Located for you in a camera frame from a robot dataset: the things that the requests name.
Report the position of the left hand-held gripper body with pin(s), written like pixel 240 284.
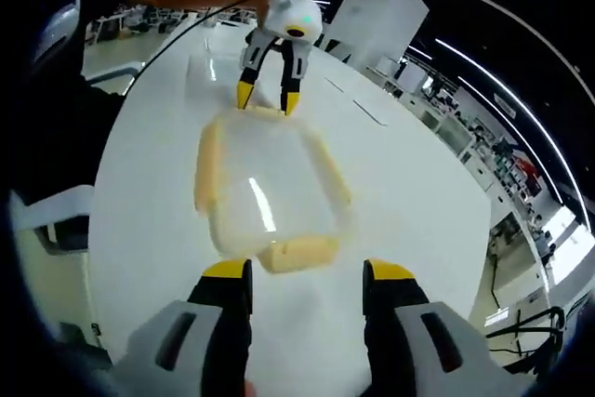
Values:
pixel 293 11

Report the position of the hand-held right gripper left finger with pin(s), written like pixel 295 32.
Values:
pixel 204 322

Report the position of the clear storage box yellow latches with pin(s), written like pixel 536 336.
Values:
pixel 274 183

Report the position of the person in black clothes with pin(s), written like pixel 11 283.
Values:
pixel 46 127

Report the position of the white neck-worn device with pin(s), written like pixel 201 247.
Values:
pixel 58 34

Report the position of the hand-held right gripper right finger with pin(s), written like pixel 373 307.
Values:
pixel 409 332

